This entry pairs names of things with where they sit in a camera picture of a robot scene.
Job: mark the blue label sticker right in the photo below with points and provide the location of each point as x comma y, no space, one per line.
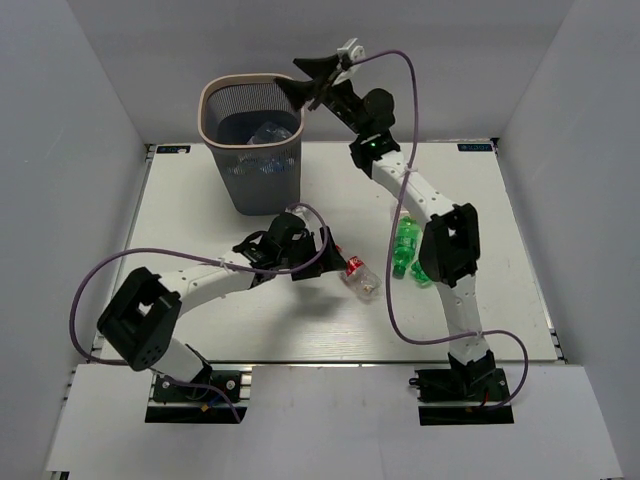
475,147

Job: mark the green plastic bottle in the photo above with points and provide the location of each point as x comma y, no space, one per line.
405,245
419,276

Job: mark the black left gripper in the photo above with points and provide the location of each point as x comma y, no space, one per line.
332,261

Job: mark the blue label sticker left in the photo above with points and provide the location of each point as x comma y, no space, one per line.
173,149

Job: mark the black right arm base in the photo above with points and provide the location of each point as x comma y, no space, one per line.
442,403

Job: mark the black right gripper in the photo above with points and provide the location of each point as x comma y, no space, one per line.
301,92

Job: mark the grey mesh waste bin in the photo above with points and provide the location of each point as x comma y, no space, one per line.
260,179

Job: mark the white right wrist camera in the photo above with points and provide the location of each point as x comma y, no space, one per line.
349,54

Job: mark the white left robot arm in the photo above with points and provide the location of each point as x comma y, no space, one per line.
140,319

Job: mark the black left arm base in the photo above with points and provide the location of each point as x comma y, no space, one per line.
226,404

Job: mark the clear bottle red cap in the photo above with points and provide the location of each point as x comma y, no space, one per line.
358,277

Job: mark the blue label sticker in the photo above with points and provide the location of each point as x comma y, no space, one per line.
475,147
173,149

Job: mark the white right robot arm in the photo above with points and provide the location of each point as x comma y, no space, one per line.
450,247

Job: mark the clear bottle red-blue label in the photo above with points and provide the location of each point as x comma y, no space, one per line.
269,133

